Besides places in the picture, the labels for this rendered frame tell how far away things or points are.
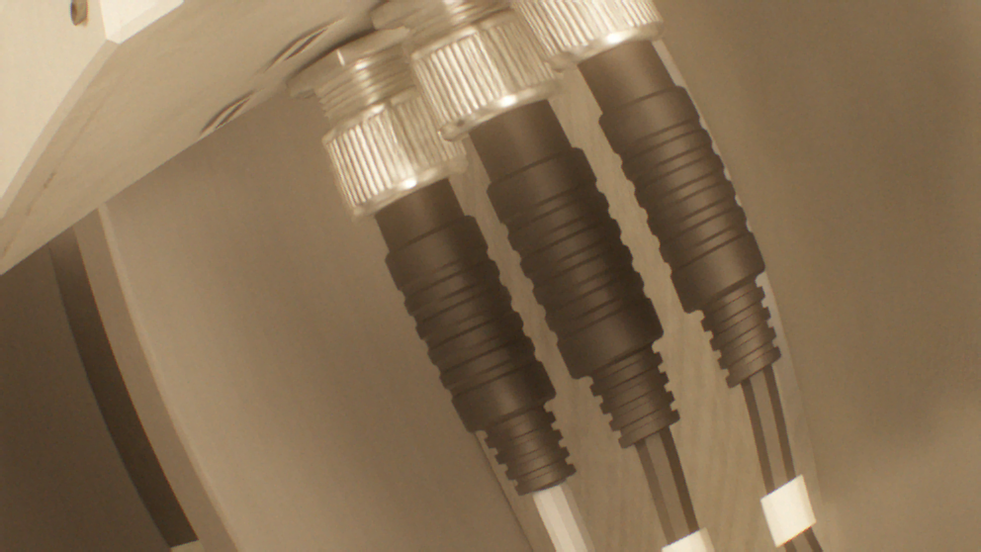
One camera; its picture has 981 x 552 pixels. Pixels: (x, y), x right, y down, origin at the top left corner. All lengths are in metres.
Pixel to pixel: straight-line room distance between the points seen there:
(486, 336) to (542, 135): 0.04
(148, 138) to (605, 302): 0.06
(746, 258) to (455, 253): 0.07
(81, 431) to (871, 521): 0.93
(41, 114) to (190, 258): 0.23
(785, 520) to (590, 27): 0.06
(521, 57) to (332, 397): 0.14
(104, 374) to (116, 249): 0.87
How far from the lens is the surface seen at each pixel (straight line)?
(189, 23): 0.53
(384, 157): 0.66
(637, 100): 0.59
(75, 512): 1.57
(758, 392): 0.60
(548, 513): 0.66
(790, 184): 0.65
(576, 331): 0.63
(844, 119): 0.63
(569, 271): 0.63
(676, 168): 0.59
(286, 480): 0.76
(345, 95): 0.66
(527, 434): 0.66
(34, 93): 0.53
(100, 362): 1.63
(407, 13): 0.63
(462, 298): 0.66
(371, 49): 0.66
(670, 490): 0.63
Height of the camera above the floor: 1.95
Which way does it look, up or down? 41 degrees down
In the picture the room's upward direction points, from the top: 4 degrees counter-clockwise
